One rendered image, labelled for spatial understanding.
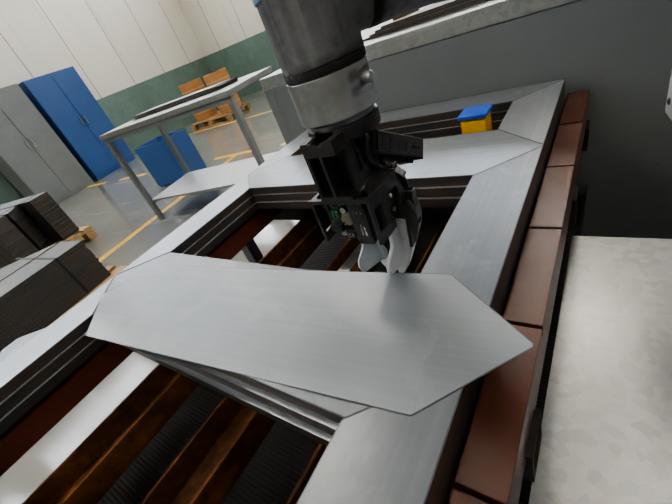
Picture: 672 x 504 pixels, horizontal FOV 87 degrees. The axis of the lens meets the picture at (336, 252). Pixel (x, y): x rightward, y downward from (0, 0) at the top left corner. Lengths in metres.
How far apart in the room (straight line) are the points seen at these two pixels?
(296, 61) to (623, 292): 0.57
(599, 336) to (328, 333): 0.39
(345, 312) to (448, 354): 0.14
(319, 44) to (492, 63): 0.78
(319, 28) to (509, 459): 0.37
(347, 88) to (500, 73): 0.77
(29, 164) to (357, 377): 8.21
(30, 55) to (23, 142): 2.01
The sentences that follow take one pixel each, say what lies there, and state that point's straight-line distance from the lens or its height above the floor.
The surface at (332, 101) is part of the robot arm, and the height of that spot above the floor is 1.10.
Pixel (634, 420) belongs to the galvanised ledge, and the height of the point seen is 0.68.
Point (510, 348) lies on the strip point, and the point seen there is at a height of 0.87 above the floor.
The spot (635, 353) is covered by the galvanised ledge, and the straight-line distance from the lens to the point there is 0.62.
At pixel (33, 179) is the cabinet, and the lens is 8.40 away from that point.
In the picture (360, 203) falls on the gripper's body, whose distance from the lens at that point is 0.33.
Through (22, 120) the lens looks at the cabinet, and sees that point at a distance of 8.58.
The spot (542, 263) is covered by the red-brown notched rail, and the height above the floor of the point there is 0.83.
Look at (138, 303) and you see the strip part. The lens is 0.72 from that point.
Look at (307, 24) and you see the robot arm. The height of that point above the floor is 1.16.
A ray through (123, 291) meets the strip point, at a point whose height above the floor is 0.87.
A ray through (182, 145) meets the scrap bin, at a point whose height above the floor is 0.42.
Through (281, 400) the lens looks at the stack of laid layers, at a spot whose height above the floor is 0.85.
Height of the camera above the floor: 1.16
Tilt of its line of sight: 32 degrees down
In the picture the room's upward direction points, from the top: 23 degrees counter-clockwise
